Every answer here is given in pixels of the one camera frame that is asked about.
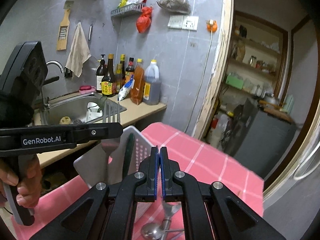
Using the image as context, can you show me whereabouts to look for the left hand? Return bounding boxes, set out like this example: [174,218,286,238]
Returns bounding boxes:
[1,156,42,208]

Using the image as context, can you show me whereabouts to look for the wooden grater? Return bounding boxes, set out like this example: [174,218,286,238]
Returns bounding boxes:
[56,1,74,51]

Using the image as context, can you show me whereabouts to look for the grey wall shelf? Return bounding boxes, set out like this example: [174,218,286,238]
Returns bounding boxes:
[111,3,146,18]

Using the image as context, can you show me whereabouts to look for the orange sauce bottle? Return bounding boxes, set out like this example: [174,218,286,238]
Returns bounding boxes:
[130,59,144,105]

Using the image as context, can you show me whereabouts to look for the green box on shelf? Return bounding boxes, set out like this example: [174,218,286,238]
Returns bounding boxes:
[225,75,244,90]

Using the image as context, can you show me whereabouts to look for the steel sink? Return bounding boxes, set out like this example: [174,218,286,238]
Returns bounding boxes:
[34,92,128,126]

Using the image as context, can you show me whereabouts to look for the black pump bottle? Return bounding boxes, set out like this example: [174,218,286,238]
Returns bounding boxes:
[95,54,106,93]

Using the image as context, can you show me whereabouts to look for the white drainer basket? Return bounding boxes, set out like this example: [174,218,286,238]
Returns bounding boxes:
[85,102,103,122]

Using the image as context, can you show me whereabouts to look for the pink soap dish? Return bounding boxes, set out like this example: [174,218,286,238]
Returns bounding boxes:
[79,85,96,94]

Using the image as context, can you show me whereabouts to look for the steel spoon blue handle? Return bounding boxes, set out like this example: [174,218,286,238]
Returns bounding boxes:
[140,201,181,240]

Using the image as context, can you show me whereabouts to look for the dark grey cabinet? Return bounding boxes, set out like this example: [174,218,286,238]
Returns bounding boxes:
[222,99,296,179]

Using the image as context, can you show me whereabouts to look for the large vinegar jug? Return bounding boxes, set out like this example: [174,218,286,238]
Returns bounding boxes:
[143,59,161,105]

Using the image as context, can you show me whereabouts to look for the white perforated utensil holder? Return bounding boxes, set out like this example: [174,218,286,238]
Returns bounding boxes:
[73,125,161,223]

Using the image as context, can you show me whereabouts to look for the pink checked tablecloth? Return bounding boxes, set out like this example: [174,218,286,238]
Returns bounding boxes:
[11,121,265,240]

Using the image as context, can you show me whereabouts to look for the blue white snack bag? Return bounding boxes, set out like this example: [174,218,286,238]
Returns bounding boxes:
[118,76,135,101]

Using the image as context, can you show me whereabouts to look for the dark soy sauce bottle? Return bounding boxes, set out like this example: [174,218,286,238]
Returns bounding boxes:
[101,54,117,97]

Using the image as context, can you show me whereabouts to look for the white wall socket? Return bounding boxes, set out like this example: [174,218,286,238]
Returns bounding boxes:
[167,15,199,31]

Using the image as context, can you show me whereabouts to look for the orange wall hook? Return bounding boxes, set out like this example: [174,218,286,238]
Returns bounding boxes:
[206,20,218,33]

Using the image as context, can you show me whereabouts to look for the beige hanging towel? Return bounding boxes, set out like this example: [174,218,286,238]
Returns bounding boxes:
[66,22,91,77]

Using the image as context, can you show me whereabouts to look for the chrome faucet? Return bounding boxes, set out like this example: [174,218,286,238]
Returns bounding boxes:
[46,60,65,79]

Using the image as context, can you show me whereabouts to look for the red plastic bag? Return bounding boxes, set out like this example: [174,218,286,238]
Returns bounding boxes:
[136,7,153,33]

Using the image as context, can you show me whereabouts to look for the steel pot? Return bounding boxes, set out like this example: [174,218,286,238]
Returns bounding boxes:
[263,94,279,105]

